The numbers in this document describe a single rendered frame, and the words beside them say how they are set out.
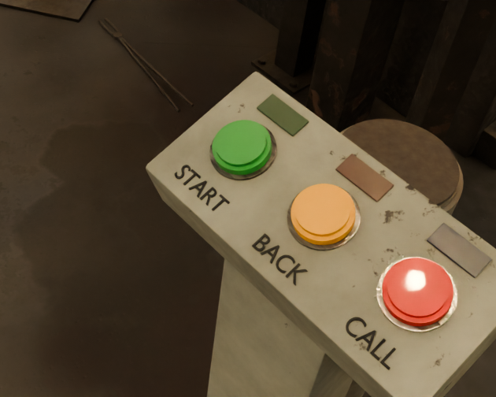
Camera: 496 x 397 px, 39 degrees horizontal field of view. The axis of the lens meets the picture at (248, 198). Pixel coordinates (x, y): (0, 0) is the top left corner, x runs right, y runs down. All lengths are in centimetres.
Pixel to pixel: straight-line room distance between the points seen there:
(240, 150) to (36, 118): 97
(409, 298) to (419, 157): 24
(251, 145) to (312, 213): 7
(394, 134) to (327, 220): 22
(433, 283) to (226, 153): 16
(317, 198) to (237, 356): 18
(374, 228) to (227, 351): 19
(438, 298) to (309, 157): 13
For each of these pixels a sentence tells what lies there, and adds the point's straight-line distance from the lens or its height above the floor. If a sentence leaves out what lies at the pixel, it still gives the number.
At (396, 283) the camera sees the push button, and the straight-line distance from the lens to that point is 41.
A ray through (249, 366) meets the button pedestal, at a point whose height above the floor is 44.
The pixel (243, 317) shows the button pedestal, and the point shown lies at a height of 49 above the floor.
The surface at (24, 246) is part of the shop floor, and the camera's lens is 120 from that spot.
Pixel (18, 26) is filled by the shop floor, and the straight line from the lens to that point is 165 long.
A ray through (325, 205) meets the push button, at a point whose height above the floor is 61.
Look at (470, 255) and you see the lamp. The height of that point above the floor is 62.
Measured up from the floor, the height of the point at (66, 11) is 1.
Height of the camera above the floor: 93
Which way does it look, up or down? 48 degrees down
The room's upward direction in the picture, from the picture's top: 9 degrees clockwise
